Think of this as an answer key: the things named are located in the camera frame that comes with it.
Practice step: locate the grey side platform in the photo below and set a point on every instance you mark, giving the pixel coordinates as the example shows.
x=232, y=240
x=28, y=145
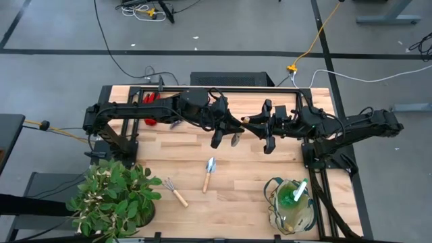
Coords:
x=44, y=184

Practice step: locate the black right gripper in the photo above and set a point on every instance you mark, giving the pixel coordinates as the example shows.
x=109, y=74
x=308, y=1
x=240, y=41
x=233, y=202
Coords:
x=270, y=146

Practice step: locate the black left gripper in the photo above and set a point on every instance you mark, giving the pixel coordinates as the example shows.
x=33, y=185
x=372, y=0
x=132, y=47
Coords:
x=216, y=140

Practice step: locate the black stand leg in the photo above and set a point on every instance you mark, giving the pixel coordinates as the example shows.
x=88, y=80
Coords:
x=167, y=13

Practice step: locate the black beam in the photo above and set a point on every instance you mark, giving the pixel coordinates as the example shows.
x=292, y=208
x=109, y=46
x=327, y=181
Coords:
x=27, y=204

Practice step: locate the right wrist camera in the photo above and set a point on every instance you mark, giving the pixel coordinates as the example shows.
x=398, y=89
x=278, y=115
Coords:
x=281, y=111

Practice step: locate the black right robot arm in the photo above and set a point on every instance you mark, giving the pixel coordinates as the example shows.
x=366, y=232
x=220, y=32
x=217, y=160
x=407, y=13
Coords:
x=364, y=123

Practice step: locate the black computer case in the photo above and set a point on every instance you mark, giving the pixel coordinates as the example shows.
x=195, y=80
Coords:
x=229, y=79

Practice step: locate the red black gardening glove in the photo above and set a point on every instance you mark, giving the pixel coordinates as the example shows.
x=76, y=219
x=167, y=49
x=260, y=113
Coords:
x=148, y=98

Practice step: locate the grey desk foot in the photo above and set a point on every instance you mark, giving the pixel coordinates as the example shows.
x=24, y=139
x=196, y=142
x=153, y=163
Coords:
x=388, y=19
x=411, y=108

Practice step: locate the black plant pot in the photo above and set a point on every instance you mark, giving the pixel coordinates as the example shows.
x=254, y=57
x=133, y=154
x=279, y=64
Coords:
x=148, y=214

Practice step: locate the black side table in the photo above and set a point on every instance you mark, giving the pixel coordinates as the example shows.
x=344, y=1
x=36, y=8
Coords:
x=10, y=135

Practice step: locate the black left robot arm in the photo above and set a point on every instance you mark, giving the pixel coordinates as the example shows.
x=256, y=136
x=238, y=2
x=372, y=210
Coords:
x=135, y=111

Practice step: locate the beige green gardening bag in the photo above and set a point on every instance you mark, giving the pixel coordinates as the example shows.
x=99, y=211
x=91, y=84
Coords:
x=303, y=216

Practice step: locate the green spray bottle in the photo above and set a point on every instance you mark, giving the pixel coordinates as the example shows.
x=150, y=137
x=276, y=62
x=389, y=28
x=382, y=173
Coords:
x=287, y=199

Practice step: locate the green leafy plant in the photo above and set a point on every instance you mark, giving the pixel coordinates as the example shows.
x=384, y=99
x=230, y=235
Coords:
x=111, y=192

